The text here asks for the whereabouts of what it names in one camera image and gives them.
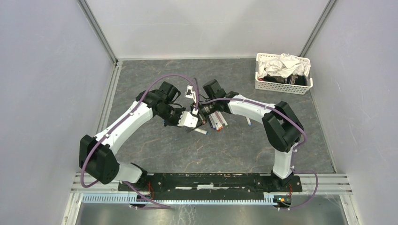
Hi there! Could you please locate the white plastic basket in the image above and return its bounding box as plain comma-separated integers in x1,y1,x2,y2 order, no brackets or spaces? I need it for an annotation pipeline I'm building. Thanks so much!
255,66,313,95

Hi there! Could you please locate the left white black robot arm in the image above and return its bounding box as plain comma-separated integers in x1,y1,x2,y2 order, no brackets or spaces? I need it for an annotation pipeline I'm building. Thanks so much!
79,82,185,191

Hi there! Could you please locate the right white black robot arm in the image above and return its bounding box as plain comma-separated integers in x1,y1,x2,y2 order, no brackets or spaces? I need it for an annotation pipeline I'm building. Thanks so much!
199,80,307,191

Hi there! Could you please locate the purple capped marker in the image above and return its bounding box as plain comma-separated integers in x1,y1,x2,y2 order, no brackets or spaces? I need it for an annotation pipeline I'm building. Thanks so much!
218,112,228,127

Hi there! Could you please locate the aluminium frame rail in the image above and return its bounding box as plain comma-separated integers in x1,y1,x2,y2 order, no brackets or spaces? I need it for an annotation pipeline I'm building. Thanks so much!
70,173,353,195

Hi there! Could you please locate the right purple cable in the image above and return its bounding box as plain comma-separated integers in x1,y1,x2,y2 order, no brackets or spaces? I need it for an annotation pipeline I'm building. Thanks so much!
192,77,318,210

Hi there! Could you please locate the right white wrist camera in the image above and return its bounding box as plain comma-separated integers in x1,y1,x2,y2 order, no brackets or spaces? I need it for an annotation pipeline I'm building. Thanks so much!
185,85,197,102

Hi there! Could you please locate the white cable duct strip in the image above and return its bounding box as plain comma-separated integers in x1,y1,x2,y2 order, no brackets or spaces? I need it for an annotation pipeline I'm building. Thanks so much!
82,194,277,206

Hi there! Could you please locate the orange capped marker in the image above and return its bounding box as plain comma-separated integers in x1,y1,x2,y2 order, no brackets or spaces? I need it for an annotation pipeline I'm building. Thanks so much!
211,113,223,132

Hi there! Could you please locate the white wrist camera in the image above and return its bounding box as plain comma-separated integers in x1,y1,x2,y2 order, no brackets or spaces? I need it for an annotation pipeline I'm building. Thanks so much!
177,109,199,128
185,85,197,102

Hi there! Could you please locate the dark blue capped marker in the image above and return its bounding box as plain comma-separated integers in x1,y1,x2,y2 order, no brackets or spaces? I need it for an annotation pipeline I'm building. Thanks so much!
208,115,219,131

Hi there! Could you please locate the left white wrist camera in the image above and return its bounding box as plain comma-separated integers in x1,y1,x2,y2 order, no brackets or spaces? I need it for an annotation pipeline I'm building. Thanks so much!
177,109,199,128

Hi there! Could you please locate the black cloth in basket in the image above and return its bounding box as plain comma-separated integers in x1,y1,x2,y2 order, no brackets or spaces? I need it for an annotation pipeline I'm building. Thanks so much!
262,75,307,86

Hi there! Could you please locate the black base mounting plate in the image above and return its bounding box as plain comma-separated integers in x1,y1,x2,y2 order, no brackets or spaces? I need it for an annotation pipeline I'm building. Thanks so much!
133,172,303,200

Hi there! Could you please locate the blue white marker pen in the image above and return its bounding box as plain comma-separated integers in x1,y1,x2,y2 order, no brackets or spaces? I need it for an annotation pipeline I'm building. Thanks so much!
186,128,209,135

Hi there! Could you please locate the white cloth in basket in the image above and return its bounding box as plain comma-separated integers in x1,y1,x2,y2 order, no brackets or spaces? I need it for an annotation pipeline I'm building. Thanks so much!
256,53,311,79

